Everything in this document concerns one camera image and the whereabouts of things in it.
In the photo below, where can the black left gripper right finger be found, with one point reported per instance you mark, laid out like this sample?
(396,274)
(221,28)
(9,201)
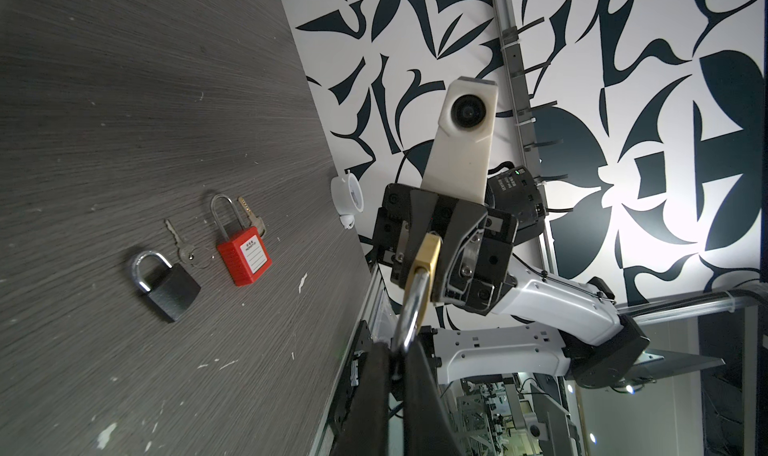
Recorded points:
(427,430)

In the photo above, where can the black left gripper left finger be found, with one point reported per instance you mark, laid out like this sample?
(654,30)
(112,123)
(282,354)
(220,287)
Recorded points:
(365,431)

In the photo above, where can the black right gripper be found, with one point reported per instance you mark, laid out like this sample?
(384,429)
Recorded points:
(476,244)

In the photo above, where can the brass padlock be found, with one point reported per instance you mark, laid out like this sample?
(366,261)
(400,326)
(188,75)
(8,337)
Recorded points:
(419,285)

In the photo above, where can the red padlock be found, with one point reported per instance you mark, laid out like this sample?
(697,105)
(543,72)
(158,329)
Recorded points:
(243,253)

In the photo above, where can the brass key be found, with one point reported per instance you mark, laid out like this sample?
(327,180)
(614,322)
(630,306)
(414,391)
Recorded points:
(255,220)

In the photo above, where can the black padlock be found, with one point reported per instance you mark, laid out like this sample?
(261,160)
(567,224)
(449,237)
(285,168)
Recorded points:
(174,291)

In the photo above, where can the silver key with ring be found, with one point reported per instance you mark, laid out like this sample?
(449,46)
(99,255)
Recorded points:
(189,253)

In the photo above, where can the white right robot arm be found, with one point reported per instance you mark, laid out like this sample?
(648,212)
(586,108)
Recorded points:
(543,323)

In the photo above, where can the white alarm clock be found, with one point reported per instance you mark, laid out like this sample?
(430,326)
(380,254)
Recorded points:
(348,199)

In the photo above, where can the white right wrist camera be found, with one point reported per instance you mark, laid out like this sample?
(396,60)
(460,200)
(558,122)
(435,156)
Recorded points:
(459,158)

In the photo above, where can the black wall hook rail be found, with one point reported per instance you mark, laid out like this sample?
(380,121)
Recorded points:
(515,73)

